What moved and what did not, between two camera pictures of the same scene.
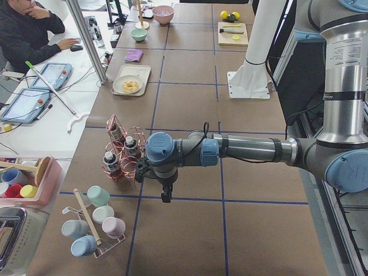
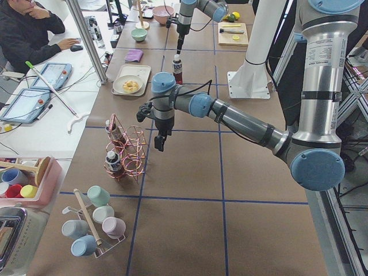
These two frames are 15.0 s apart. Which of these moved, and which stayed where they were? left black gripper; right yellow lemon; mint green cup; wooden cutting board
Moved: left black gripper
Stayed: right yellow lemon; wooden cutting board; mint green cup
